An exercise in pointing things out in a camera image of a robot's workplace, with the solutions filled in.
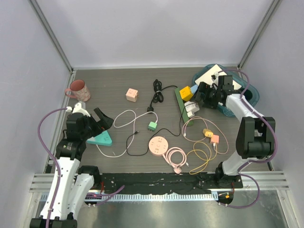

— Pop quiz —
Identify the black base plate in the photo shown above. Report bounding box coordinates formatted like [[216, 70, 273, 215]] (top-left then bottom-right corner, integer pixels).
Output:
[[91, 172, 243, 195]]

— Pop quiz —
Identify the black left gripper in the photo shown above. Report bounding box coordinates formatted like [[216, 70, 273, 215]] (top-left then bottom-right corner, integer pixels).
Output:
[[80, 108, 113, 140]]

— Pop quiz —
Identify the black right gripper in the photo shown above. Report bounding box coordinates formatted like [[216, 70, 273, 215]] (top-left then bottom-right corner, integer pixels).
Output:
[[190, 82, 221, 110]]

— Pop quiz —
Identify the peach cube socket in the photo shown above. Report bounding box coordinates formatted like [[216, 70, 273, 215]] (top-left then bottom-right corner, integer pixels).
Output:
[[125, 88, 139, 102]]

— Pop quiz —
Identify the pink floral mug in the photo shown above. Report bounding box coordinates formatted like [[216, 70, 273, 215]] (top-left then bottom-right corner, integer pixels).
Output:
[[65, 79, 91, 102]]

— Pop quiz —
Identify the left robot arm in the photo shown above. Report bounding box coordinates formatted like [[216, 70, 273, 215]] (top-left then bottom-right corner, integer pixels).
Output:
[[29, 104, 114, 228]]

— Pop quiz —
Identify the white cube adapter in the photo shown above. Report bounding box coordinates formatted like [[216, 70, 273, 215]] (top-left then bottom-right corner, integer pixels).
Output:
[[184, 101, 200, 118]]

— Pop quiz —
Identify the yellow cube socket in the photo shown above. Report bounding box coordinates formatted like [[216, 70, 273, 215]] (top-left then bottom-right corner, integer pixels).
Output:
[[180, 86, 194, 102]]

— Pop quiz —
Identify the pink charger plug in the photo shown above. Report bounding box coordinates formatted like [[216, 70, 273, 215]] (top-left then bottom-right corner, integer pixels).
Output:
[[210, 134, 219, 145]]

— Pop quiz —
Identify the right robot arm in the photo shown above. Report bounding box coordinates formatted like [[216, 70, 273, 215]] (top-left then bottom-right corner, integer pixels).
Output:
[[196, 75, 277, 188]]

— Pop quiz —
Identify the pink cable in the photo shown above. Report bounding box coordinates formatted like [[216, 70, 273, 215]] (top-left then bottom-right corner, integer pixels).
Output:
[[163, 115, 230, 174]]

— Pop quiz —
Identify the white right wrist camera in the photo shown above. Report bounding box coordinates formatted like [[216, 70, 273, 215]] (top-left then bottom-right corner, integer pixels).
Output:
[[211, 72, 219, 86]]

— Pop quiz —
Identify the black usb cable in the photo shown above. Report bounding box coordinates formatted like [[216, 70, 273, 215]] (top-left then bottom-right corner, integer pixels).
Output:
[[126, 85, 209, 157]]

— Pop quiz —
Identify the green power strip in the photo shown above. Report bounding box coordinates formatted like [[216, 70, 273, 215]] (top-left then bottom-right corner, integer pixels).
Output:
[[174, 87, 189, 123]]

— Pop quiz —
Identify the light blue charger plug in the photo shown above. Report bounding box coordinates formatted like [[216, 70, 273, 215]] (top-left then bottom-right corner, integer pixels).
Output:
[[190, 84, 198, 95]]

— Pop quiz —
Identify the yellow charger plug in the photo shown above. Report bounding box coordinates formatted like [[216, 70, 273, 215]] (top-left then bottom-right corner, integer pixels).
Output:
[[203, 128, 214, 138]]

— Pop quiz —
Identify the pink round socket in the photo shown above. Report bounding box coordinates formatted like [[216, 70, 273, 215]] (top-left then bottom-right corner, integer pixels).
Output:
[[148, 136, 169, 156]]

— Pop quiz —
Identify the white usb cable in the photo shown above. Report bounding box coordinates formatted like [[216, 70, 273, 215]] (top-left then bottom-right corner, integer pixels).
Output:
[[96, 109, 159, 159]]

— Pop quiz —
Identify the teal triangular socket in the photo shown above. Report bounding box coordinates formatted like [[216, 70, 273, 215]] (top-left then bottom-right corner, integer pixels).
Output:
[[86, 131, 113, 146]]

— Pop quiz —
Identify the teal plastic tray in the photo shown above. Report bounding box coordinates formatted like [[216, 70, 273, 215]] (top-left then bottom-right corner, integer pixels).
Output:
[[192, 64, 260, 107]]

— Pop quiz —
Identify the white paper pad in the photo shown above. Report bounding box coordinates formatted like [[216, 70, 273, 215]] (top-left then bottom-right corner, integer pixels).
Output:
[[192, 64, 242, 90]]

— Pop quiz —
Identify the dark green cup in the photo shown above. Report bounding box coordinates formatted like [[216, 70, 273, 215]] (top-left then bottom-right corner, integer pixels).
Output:
[[243, 89, 253, 102]]

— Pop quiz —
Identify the white cable duct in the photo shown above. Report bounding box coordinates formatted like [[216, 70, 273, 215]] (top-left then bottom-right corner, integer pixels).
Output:
[[40, 192, 219, 202]]

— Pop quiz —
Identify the green charger plug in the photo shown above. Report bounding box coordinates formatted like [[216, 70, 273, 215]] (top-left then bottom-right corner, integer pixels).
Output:
[[148, 122, 157, 132]]

